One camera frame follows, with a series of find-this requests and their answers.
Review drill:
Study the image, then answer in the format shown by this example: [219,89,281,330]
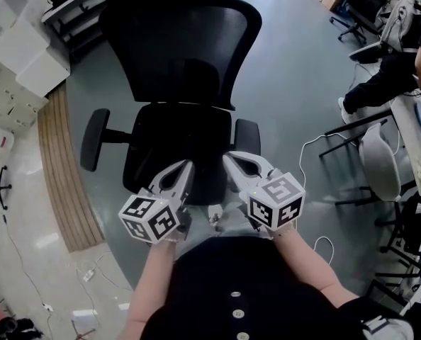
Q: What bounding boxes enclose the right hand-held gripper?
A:
[222,150,306,232]

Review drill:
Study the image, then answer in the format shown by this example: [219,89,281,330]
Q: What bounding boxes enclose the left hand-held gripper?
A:
[118,159,196,244]

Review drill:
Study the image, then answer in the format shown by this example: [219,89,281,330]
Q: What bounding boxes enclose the black mesh office chair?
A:
[79,0,263,207]

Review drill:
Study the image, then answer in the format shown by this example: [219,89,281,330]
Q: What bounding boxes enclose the person's right forearm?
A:
[271,227,360,310]

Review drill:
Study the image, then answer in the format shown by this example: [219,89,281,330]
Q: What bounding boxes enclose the person's left forearm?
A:
[126,238,179,340]

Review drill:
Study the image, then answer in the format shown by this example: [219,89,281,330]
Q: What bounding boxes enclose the black swivel chair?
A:
[329,0,388,46]

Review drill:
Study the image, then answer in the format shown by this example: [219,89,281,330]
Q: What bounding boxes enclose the person's black buttoned top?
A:
[139,235,406,340]

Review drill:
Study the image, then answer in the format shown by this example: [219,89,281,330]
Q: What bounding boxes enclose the wooden slatted floor strip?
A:
[36,83,106,254]

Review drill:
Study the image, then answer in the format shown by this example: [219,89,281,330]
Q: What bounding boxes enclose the white table black legs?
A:
[318,86,421,195]

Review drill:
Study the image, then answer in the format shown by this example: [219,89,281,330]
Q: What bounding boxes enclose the white cube box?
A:
[0,21,51,77]
[15,51,72,98]

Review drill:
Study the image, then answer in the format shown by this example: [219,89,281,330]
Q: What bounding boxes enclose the white paper sheet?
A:
[71,308,100,336]

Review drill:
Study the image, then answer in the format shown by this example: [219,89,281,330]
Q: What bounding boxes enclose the stack of white cartons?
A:
[0,47,50,137]

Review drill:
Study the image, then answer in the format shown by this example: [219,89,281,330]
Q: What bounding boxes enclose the white metal rack table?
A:
[41,0,111,47]

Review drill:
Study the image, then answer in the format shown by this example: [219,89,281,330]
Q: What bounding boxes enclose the black floor bag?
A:
[0,316,44,340]

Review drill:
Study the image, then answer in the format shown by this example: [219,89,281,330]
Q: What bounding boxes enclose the long white floor cable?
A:
[298,132,361,191]

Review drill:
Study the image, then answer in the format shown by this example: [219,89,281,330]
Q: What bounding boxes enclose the thin gold bracelet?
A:
[271,226,297,241]

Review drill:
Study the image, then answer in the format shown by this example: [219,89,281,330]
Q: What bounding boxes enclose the looped white floor cable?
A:
[312,235,335,266]

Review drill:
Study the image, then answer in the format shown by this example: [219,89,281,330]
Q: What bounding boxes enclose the black frame chair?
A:
[366,189,421,318]

